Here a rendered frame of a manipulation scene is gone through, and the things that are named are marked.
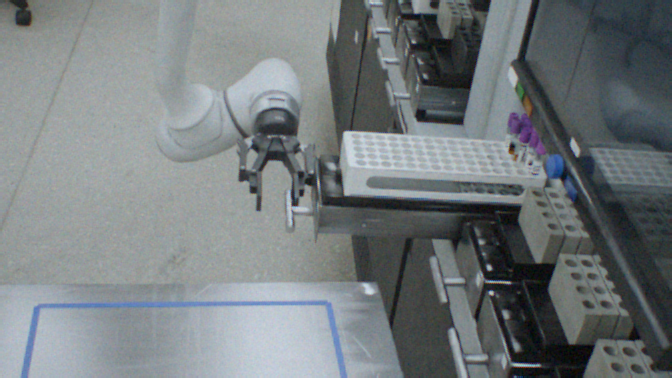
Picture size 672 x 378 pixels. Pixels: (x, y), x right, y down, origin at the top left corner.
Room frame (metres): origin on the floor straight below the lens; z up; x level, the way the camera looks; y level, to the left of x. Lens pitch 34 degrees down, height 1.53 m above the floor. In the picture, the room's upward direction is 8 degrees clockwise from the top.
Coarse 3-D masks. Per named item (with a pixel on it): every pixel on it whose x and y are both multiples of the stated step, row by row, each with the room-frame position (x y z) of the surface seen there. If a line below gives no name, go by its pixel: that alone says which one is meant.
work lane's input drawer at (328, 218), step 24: (336, 168) 1.12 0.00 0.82; (288, 192) 1.13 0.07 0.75; (312, 192) 1.14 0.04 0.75; (336, 192) 1.06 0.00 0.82; (288, 216) 1.07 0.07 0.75; (336, 216) 1.04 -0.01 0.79; (360, 216) 1.04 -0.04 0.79; (384, 216) 1.05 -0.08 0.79; (408, 216) 1.05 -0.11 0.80; (432, 216) 1.06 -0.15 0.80; (456, 216) 1.07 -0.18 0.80; (480, 216) 1.07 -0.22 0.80
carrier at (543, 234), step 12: (528, 192) 1.04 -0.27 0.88; (540, 192) 1.04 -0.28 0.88; (528, 204) 1.03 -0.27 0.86; (540, 204) 1.02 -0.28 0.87; (528, 216) 1.02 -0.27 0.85; (540, 216) 0.98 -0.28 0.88; (552, 216) 0.99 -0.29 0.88; (528, 228) 1.01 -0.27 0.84; (540, 228) 0.97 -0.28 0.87; (552, 228) 0.97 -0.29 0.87; (528, 240) 0.99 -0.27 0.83; (540, 240) 0.96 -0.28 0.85; (552, 240) 0.94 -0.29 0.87; (540, 252) 0.95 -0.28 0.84; (552, 252) 0.94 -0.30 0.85
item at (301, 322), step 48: (0, 288) 0.76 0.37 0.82; (48, 288) 0.77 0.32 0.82; (96, 288) 0.78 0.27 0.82; (144, 288) 0.79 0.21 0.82; (192, 288) 0.80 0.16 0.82; (240, 288) 0.82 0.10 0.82; (288, 288) 0.83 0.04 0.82; (336, 288) 0.84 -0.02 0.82; (0, 336) 0.68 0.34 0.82; (48, 336) 0.69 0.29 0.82; (96, 336) 0.70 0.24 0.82; (144, 336) 0.71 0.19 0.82; (192, 336) 0.72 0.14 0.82; (240, 336) 0.73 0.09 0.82; (288, 336) 0.75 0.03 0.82; (336, 336) 0.76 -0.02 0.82; (384, 336) 0.77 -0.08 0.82
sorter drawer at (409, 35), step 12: (408, 24) 1.72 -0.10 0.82; (420, 24) 1.74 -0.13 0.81; (408, 36) 1.67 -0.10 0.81; (420, 36) 1.67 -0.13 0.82; (396, 48) 1.74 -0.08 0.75; (408, 48) 1.63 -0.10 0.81; (420, 48) 1.63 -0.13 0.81; (384, 60) 1.66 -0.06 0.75; (396, 60) 1.68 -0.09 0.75; (408, 60) 1.62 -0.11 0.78; (384, 72) 1.63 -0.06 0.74
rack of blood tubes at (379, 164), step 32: (352, 160) 1.08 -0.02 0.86; (384, 160) 1.09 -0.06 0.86; (416, 160) 1.10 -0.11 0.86; (448, 160) 1.12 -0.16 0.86; (480, 160) 1.13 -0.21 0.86; (512, 160) 1.15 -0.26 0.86; (352, 192) 1.06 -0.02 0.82; (384, 192) 1.07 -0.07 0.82; (416, 192) 1.07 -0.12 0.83; (448, 192) 1.12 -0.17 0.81; (480, 192) 1.12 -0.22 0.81; (512, 192) 1.12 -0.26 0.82
